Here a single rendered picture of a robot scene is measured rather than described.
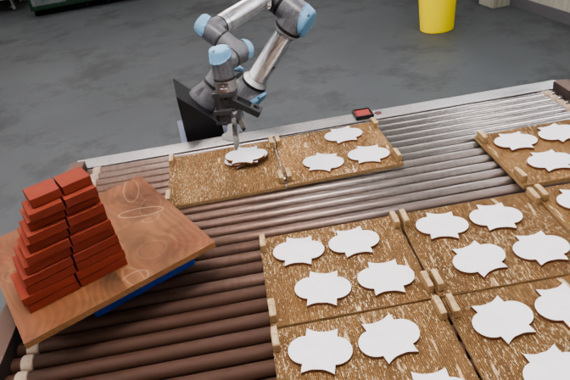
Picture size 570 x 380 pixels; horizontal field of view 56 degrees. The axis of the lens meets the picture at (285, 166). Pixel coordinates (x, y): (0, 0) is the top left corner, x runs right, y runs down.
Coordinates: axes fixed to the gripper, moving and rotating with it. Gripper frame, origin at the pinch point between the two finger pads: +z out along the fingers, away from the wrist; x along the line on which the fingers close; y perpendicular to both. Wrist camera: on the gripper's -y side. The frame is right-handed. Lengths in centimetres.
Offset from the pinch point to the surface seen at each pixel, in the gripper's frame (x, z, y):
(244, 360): 87, 12, -15
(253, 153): -0.9, 5.9, -3.0
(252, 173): 8.1, 9.2, -3.7
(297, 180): 14.0, 9.2, -20.6
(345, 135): -15.6, 8.3, -36.8
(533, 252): 56, 8, -86
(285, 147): -10.3, 9.2, -13.7
